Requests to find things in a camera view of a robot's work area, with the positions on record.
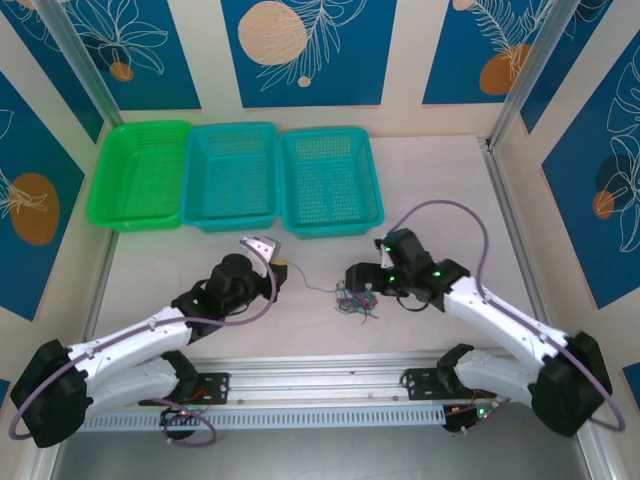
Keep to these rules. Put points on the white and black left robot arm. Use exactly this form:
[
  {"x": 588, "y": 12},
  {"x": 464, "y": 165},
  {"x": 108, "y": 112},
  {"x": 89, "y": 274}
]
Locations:
[{"x": 125, "y": 342}]

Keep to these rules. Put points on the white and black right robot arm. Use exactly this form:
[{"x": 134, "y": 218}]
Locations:
[{"x": 500, "y": 320}]

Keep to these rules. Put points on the teal plastic basket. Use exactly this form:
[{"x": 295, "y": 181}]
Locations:
[
  {"x": 330, "y": 185},
  {"x": 230, "y": 175}
]

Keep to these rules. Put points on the green plastic basket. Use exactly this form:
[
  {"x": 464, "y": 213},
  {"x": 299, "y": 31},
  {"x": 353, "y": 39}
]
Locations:
[{"x": 140, "y": 175}]

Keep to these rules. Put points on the small controller board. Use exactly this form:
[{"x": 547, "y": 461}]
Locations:
[
  {"x": 177, "y": 416},
  {"x": 475, "y": 414}
]

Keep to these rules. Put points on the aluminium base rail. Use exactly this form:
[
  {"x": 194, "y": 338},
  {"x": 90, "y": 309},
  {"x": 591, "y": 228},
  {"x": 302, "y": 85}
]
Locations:
[{"x": 310, "y": 380}]

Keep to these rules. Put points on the aluminium frame post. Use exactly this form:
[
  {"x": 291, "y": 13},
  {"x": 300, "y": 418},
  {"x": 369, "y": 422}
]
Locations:
[
  {"x": 80, "y": 55},
  {"x": 525, "y": 75}
]

